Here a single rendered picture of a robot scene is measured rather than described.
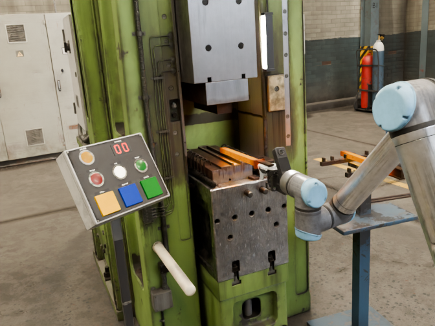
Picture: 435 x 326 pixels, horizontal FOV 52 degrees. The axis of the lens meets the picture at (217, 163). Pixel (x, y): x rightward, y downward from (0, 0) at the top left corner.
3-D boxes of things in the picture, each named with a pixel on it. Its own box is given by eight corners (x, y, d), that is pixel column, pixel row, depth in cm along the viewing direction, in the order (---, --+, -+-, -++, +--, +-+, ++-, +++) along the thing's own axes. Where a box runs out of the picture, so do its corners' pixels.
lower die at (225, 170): (252, 176, 206) (252, 159, 204) (212, 185, 198) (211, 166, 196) (216, 158, 243) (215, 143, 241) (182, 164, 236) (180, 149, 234)
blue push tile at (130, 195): (143, 201, 165) (135, 182, 166) (127, 207, 159) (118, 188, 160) (141, 202, 166) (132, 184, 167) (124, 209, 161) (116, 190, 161)
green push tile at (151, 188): (164, 193, 172) (155, 175, 173) (149, 199, 167) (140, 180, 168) (161, 194, 173) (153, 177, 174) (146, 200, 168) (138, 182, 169)
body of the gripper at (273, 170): (264, 187, 172) (280, 196, 161) (263, 165, 170) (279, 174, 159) (281, 184, 175) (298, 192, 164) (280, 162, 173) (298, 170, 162)
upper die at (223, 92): (248, 100, 197) (247, 78, 194) (206, 105, 189) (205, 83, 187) (211, 93, 234) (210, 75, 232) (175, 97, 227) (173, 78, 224)
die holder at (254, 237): (289, 262, 217) (286, 174, 206) (217, 282, 203) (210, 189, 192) (238, 224, 267) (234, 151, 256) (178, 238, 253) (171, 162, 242)
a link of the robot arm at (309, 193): (306, 213, 146) (305, 184, 143) (285, 201, 157) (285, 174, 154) (329, 207, 150) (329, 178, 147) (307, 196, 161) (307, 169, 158)
